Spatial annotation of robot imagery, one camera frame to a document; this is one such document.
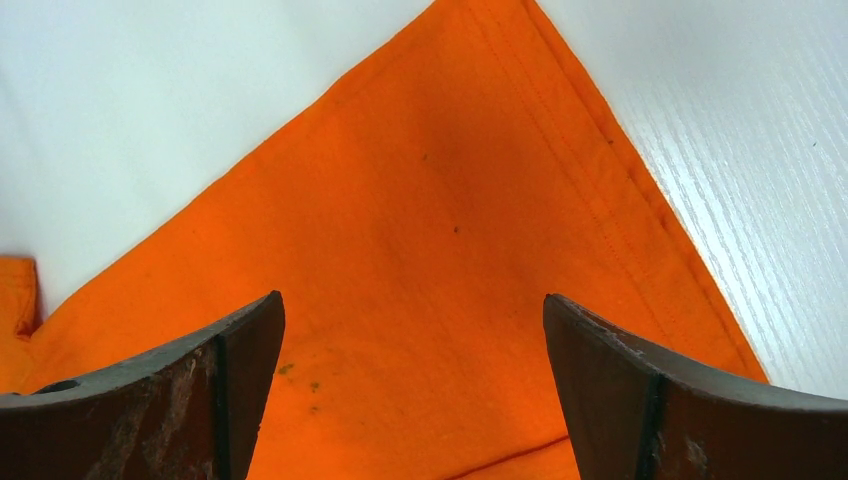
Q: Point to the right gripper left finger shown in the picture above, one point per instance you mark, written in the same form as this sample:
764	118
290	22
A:
188	409

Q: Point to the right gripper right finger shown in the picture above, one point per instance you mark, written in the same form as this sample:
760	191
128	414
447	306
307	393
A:
636	410

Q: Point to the orange t-shirt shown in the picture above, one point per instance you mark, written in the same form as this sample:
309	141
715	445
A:
413	218

